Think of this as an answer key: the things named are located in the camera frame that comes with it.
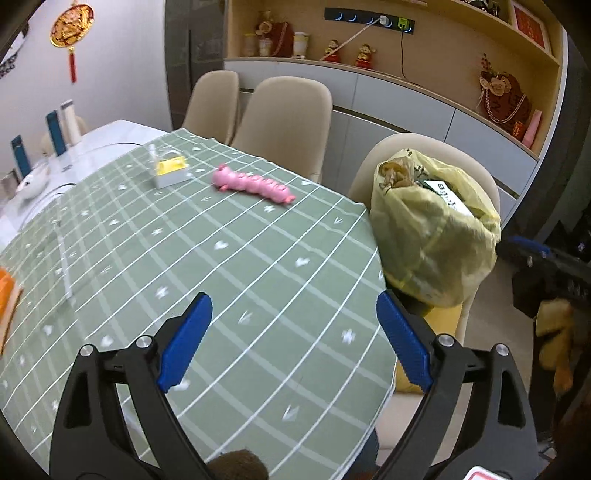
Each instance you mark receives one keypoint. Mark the person's brown fuzzy clothing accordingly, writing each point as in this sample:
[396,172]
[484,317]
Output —
[238,466]

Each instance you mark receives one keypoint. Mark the pink box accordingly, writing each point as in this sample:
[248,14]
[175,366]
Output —
[532,129]

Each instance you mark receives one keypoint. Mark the dark red flower bag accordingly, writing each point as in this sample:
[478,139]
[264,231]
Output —
[281,39]

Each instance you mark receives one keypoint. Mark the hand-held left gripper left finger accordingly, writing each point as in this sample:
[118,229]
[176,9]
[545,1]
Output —
[184,341]

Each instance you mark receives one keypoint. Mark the small grey cup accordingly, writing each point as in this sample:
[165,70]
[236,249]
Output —
[8,183]

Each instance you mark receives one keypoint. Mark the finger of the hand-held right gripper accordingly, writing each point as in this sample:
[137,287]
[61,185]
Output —
[526,247]

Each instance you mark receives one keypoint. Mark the white sideboard cabinet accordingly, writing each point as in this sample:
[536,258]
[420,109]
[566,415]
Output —
[392,101]

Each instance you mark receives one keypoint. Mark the teal bottle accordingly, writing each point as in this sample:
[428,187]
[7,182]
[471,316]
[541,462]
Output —
[21,157]
[55,134]

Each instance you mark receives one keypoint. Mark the beige wall shelf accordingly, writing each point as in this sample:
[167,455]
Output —
[452,50]

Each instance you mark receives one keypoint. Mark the green checked tablecloth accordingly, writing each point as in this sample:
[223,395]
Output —
[231,277]

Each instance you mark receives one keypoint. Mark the panda wall clock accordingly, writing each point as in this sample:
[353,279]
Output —
[11,55]

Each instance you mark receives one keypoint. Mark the pink pig toy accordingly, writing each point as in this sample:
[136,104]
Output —
[249,182]

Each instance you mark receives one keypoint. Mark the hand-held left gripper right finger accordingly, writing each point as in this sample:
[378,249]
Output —
[406,341]

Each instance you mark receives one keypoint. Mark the black power strip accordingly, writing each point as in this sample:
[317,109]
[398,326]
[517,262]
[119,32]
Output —
[351,17]

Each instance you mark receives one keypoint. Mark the brown flower bag with pearls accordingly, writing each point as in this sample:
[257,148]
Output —
[505,99]

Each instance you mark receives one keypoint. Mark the red round knot ornament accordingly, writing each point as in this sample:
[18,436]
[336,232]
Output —
[71,25]

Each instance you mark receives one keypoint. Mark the white bowl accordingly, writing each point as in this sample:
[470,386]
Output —
[32,183]

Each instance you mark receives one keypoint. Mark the small white yellow box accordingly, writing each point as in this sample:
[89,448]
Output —
[168,173]

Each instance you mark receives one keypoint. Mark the red envelope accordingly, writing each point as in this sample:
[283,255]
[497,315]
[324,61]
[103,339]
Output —
[518,129]

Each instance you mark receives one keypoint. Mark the panda plush toy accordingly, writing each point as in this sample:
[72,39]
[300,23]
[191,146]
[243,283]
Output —
[485,4]

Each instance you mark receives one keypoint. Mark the green charger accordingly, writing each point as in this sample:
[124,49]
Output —
[403,24]

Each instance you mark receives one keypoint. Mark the white black packet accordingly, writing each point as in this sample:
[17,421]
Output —
[445,194]

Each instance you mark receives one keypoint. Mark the white bottle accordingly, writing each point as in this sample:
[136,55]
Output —
[71,122]

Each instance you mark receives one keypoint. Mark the red seated figurine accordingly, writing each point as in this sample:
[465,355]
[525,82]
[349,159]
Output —
[364,57]
[332,51]

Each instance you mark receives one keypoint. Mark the white lidded cup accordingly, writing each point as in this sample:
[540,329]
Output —
[301,45]

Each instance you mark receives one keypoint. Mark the white charger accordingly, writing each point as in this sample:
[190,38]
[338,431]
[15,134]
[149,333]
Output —
[384,20]

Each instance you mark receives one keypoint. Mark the yellow plastic bag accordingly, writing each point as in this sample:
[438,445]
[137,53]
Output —
[429,249]

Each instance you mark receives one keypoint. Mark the red picture frame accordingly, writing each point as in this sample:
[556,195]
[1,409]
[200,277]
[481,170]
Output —
[528,23]

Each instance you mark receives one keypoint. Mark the small clear jar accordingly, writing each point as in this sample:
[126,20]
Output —
[250,45]

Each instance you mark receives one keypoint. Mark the person's right hand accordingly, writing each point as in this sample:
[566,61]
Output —
[554,332]

